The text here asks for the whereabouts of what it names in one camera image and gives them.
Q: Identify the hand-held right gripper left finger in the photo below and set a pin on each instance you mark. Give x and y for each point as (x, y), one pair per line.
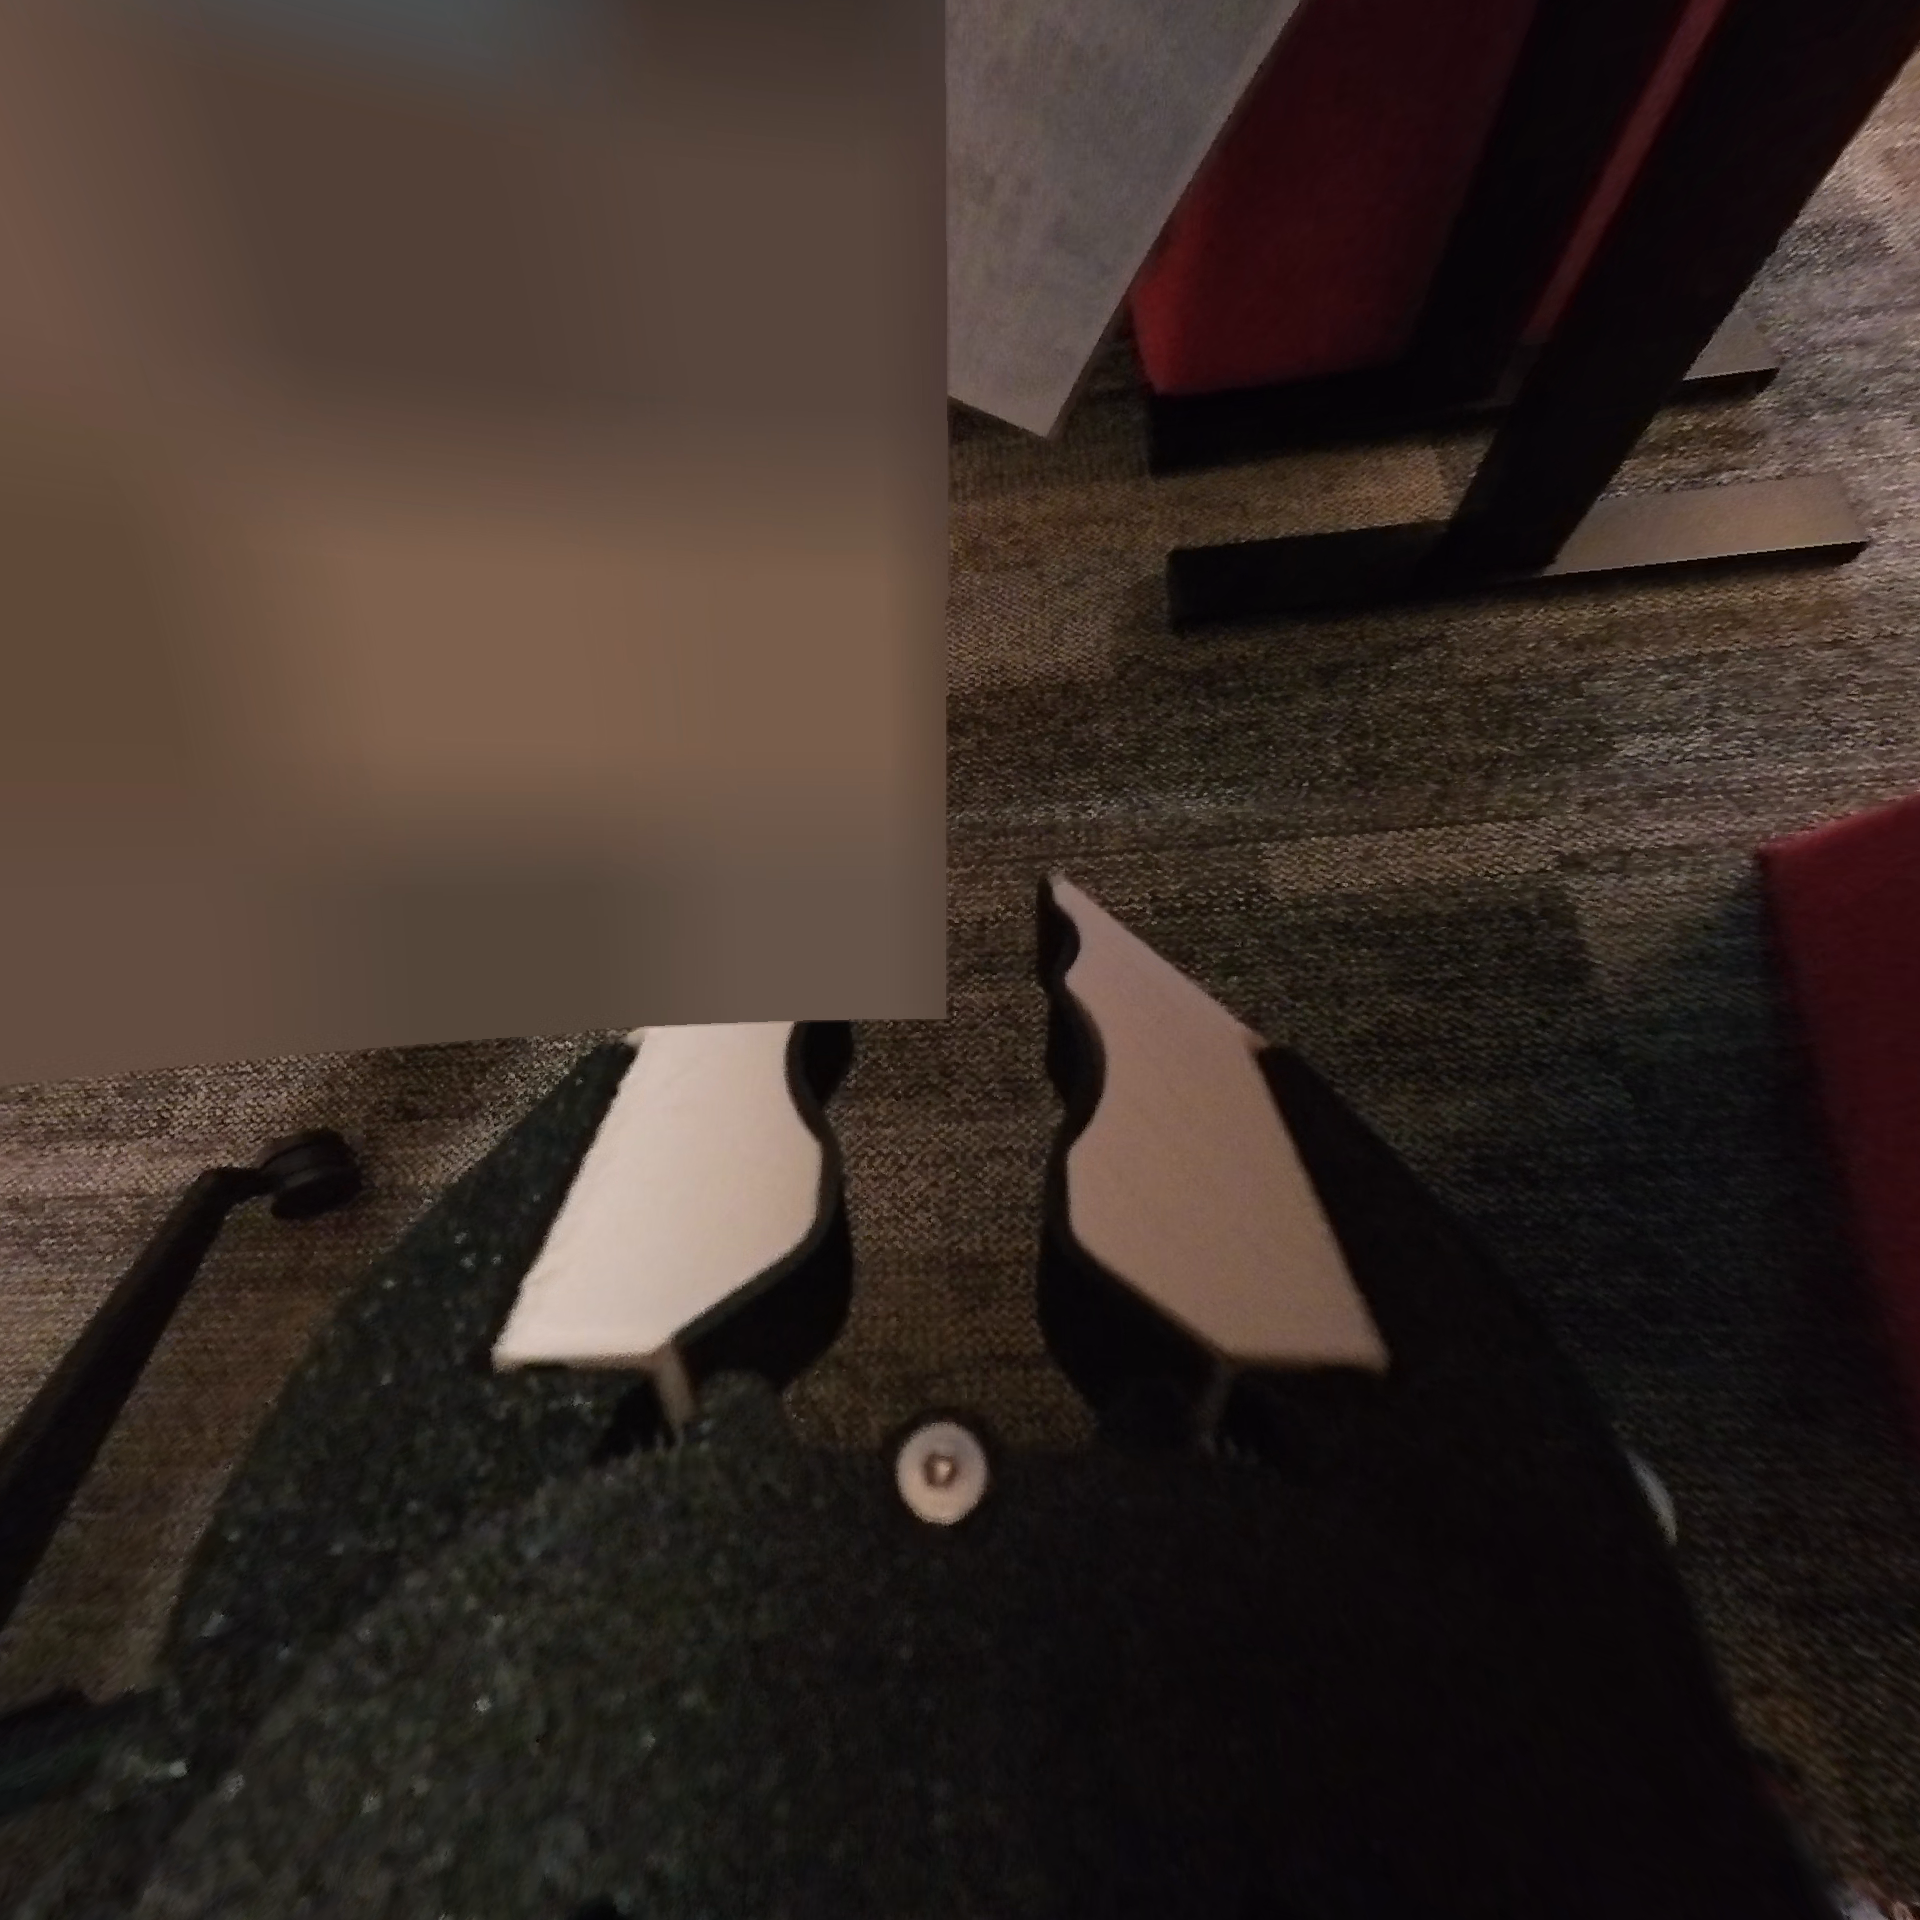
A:
(676, 1198)

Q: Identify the black office chair base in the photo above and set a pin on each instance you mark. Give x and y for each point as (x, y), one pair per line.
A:
(135, 1320)

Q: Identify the red fabric panel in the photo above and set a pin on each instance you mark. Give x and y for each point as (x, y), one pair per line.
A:
(1276, 269)
(1861, 1125)

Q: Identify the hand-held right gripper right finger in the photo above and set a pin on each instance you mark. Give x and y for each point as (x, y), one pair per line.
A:
(1216, 1198)

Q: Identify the black desk leg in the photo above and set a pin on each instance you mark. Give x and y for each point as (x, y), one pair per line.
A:
(1725, 375)
(1575, 449)

